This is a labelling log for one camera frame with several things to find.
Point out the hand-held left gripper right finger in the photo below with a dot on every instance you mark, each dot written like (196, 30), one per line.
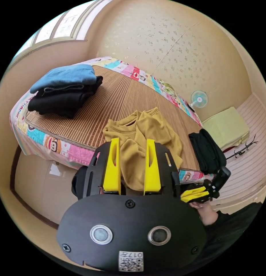
(152, 181)

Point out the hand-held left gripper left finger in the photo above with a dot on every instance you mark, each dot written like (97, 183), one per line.
(112, 181)

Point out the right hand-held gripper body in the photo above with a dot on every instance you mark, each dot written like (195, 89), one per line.
(208, 183)

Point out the yellow long sleeve shirt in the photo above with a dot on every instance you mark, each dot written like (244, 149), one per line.
(146, 129)

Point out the person's right forearm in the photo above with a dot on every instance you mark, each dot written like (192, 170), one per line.
(232, 228)

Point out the person's right hand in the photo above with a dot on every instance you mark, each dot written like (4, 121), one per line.
(207, 214)

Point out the folded black garment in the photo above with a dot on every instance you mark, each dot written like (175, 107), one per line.
(207, 151)

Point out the black coat rack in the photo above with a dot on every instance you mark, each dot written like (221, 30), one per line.
(241, 151)

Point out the small white fan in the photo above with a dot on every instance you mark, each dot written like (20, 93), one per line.
(199, 99)

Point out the bed with woven mat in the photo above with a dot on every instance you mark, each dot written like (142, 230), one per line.
(124, 97)

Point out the pile of clothes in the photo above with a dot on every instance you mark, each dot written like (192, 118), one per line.
(64, 92)

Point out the window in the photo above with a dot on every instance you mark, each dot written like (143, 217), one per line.
(59, 23)

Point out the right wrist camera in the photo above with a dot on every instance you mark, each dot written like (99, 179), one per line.
(222, 180)

